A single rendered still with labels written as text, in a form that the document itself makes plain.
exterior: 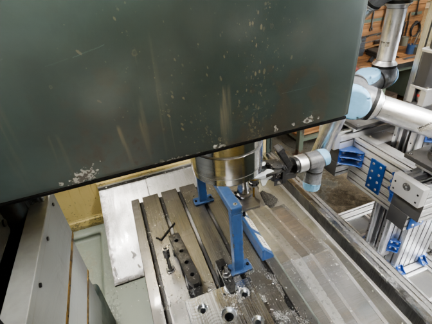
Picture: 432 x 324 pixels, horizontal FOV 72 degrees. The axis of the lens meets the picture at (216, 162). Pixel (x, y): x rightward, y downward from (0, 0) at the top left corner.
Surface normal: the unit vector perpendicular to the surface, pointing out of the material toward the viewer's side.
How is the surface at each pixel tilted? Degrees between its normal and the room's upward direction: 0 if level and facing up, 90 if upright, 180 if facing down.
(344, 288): 8
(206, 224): 0
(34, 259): 0
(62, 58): 90
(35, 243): 0
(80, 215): 90
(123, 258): 24
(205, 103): 90
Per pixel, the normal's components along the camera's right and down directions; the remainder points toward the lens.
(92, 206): 0.34, 0.49
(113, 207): 0.07, -0.55
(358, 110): -0.47, 0.48
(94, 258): -0.08, -0.83
